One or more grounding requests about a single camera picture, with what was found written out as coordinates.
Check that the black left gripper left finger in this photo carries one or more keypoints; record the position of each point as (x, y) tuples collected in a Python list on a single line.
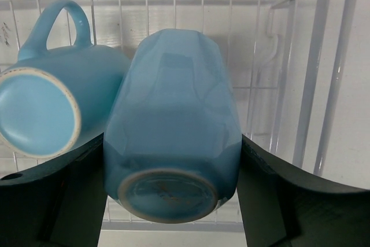
[(60, 202)]

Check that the round light blue mug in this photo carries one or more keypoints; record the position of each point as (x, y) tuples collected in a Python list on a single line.
[(56, 100)]

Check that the white wire dish rack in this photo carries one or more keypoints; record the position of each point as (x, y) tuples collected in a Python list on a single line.
[(284, 60)]

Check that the faceted light blue mug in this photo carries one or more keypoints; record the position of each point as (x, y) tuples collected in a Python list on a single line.
[(172, 145)]

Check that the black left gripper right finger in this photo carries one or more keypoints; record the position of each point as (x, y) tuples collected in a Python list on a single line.
[(283, 205)]

